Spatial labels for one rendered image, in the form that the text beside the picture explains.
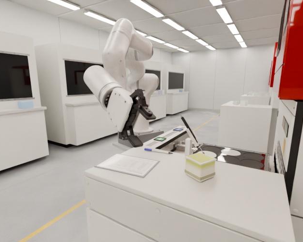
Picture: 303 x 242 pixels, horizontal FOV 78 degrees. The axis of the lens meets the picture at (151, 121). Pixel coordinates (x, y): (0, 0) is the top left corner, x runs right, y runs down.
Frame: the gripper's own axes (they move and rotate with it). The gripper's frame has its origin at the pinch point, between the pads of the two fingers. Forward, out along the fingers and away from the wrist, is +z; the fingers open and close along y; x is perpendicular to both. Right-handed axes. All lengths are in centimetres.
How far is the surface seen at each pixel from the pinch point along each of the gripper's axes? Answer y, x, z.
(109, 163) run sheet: -27.9, 5.3, -13.3
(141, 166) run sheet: -22.6, 12.9, -4.7
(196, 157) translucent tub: -7.7, 21.2, 8.0
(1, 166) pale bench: -226, -8, -203
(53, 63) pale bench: -119, 81, -337
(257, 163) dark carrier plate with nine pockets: -14, 66, 18
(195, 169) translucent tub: -9.5, 19.0, 10.8
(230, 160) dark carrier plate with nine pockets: -19, 59, 9
